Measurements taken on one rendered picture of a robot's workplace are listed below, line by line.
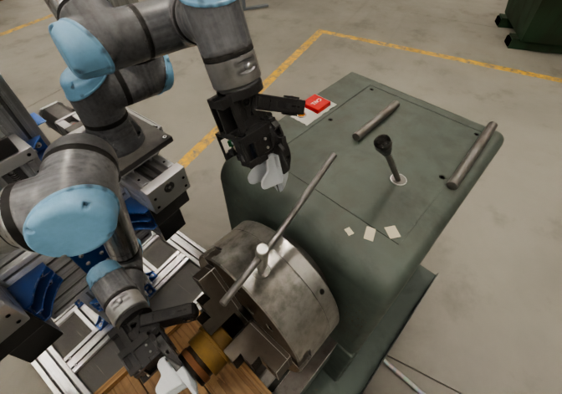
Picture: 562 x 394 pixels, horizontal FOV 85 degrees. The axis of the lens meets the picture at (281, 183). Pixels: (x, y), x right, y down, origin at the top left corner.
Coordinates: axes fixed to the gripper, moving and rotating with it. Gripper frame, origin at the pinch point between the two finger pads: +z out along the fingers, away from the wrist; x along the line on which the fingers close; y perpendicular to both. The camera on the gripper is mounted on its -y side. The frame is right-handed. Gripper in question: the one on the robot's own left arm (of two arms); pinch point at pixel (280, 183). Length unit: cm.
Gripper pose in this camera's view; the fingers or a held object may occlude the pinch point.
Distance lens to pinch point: 58.6
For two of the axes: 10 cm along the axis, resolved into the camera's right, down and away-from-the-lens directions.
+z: 2.5, 8.0, 5.4
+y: -6.8, 5.4, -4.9
